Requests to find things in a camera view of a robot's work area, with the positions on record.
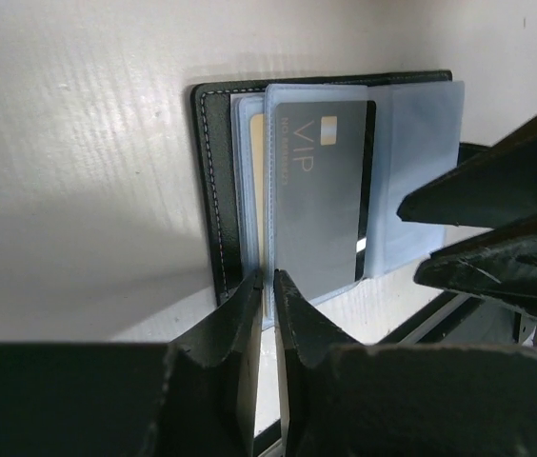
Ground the black leather card holder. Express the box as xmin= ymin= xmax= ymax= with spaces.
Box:
xmin=190 ymin=70 xmax=465 ymax=305

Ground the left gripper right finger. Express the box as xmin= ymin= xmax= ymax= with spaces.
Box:
xmin=271 ymin=268 xmax=537 ymax=457

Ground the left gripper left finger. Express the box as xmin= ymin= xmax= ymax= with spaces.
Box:
xmin=0 ymin=271 xmax=264 ymax=456

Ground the gold card in holder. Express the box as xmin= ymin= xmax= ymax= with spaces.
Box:
xmin=249 ymin=113 xmax=265 ymax=268

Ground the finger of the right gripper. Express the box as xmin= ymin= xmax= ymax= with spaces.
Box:
xmin=397 ymin=115 xmax=537 ymax=229
xmin=414 ymin=214 xmax=537 ymax=318

